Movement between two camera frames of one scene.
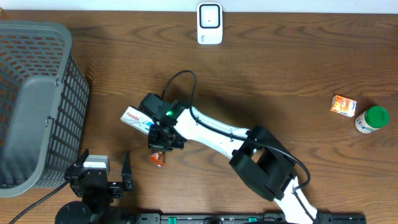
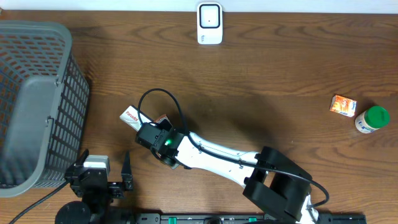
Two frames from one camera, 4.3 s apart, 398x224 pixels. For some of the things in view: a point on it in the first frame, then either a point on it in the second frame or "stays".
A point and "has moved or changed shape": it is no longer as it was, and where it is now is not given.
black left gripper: (115, 191) stays
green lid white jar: (374, 118) stays
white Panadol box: (137, 119) stays
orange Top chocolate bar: (158, 158) has moved or changed shape
